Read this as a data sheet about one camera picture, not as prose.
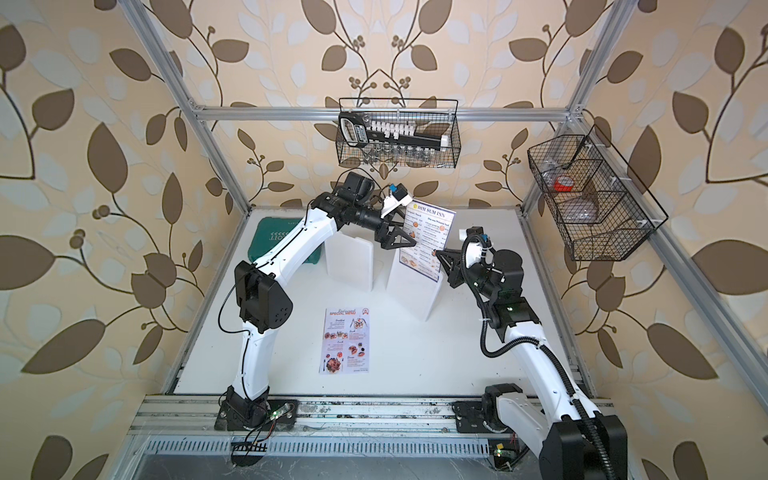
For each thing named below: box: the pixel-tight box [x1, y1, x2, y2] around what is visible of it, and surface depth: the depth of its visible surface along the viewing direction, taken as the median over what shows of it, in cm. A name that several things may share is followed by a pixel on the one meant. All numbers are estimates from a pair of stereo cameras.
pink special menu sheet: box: [319, 307, 371, 375], surface depth 88 cm
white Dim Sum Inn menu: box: [399, 201, 457, 282], surface depth 79 cm
